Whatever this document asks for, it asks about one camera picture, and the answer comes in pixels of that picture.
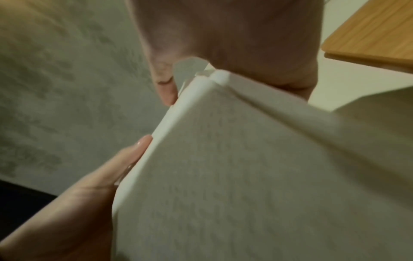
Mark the stack of white tissues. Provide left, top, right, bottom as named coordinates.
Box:
left=111, top=69, right=413, bottom=261

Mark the person's left hand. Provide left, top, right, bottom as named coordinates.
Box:
left=0, top=135, right=154, bottom=261

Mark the person's right hand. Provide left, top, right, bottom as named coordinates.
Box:
left=126, top=0, right=325, bottom=106

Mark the wooden lid with slot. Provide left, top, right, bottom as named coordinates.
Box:
left=321, top=0, right=413, bottom=74

